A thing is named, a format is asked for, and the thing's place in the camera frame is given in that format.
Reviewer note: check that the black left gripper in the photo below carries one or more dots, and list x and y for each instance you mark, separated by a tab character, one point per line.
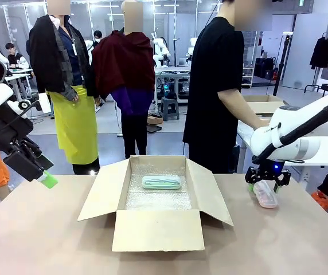
2	129

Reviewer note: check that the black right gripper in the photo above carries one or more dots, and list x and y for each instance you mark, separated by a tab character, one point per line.
268	170

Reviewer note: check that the translucent pink glasses case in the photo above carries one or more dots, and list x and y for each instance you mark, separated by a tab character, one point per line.
265	196

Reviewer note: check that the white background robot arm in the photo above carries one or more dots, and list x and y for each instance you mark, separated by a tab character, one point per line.
161	48

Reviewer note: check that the person's bare right forearm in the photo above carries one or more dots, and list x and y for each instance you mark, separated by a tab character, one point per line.
238	109

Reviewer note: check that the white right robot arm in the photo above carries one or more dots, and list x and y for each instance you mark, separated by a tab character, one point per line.
290	134

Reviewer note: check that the mint green glasses case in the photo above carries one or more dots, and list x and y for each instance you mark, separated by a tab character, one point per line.
161	182

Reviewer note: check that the person's right hand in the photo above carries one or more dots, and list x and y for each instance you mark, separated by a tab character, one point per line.
263	124

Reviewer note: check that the white flat panel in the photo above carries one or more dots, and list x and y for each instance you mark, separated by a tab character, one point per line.
44	103

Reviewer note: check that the shallow brown cardboard box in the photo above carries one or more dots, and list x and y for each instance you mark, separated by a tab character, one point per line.
263	104

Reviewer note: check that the mannequin with yellow apron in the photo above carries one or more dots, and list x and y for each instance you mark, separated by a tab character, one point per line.
66	86

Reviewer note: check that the seated person in varsity jacket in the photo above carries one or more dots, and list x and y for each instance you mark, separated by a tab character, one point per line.
16	58

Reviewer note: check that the black low bench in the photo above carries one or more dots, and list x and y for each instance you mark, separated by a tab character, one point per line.
318	87

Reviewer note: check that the black suitcases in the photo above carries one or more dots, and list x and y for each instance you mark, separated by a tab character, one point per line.
265	67

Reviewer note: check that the clear bubble wrap sheet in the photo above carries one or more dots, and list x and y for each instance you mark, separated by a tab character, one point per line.
158	199

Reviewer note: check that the black tripod stand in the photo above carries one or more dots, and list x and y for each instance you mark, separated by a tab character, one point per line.
281	66

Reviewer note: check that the person in black t-shirt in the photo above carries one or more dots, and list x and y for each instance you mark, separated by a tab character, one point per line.
212	71

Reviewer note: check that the grey plastic step stool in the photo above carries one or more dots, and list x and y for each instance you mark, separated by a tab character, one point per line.
169	109

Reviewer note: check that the open brown cardboard box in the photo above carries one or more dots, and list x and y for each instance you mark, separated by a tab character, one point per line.
158	229

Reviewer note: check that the small cardboard box on floor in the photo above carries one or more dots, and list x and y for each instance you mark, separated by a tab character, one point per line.
154	119

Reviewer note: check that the mannequin with maroon shawl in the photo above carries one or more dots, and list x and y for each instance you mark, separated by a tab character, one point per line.
124	71

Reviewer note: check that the white workbench with equipment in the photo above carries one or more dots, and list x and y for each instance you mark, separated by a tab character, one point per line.
172	74

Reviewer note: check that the clothes rack with dark garments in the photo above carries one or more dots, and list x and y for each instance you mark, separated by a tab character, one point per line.
327	51

